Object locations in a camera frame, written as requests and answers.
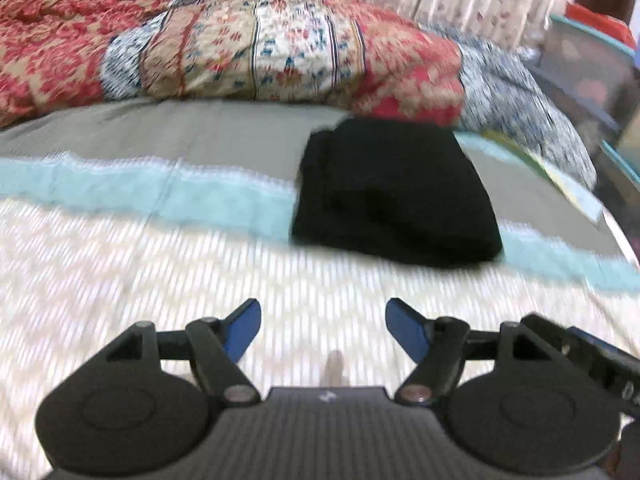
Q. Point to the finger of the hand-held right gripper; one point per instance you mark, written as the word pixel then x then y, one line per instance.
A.
pixel 605 365

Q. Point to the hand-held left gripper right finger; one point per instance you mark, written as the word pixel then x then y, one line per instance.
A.
pixel 406 327

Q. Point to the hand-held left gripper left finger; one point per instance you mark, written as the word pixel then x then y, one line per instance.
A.
pixel 242 327

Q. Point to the black pants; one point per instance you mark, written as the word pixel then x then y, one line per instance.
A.
pixel 395 190

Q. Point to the white and teal bedspread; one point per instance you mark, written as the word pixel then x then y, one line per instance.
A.
pixel 150 240

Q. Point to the yellow green bed sheet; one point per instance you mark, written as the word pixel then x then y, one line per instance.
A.
pixel 545 170

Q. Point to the blue white patterned blanket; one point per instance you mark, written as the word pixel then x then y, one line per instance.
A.
pixel 515 95

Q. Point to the red floral quilt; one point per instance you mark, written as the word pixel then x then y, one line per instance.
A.
pixel 250 50

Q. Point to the clear plastic storage bin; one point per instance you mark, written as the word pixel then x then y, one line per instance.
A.
pixel 590 75

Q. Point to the red cloth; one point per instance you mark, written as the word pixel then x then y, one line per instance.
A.
pixel 605 22

